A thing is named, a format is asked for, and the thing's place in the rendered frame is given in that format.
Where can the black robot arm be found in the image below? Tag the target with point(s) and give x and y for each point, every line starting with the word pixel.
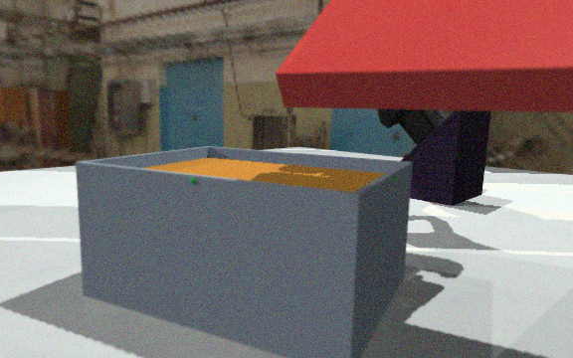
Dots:
pixel 418 124

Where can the red box lid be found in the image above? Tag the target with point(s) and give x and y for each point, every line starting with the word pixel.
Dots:
pixel 465 55

